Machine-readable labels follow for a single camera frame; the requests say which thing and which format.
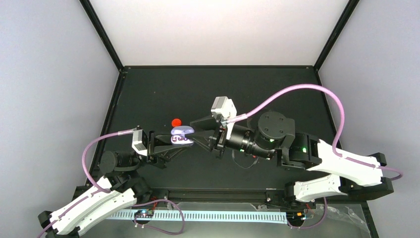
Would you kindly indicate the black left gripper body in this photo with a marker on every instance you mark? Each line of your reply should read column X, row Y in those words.
column 151, row 157

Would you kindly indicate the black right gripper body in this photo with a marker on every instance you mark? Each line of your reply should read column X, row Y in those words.
column 217, row 141

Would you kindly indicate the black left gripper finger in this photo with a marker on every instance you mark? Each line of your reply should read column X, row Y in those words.
column 167, row 153
column 162, row 139

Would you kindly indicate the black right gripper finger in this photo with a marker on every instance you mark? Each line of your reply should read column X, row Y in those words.
column 204, row 124
column 203, row 139

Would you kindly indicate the purple earbud with ear hook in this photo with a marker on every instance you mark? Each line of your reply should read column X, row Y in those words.
column 177, row 140

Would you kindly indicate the lavender earbud charging case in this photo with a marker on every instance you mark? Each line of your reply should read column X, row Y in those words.
column 182, row 131

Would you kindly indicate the orange round bottle cap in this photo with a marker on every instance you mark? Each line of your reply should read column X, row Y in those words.
column 176, row 122

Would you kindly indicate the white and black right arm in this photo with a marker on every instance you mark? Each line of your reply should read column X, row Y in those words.
column 274, row 136

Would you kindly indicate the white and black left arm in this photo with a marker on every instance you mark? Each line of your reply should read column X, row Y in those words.
column 120, row 187

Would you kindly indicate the clear glass cup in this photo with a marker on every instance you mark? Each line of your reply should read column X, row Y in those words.
column 243, row 161

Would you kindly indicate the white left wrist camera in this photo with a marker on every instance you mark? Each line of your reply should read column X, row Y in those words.
column 140, row 142

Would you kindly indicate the light blue slotted cable duct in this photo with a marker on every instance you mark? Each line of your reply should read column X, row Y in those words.
column 201, row 216

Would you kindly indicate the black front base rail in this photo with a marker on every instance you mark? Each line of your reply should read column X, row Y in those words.
column 270, row 197

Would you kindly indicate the black left rear frame post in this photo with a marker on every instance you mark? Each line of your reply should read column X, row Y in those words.
column 94, row 19

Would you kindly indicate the black frame post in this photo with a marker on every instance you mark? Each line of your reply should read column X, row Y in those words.
column 94, row 19
column 338, row 28

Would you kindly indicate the black right rear frame post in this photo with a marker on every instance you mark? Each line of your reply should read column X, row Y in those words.
column 338, row 28

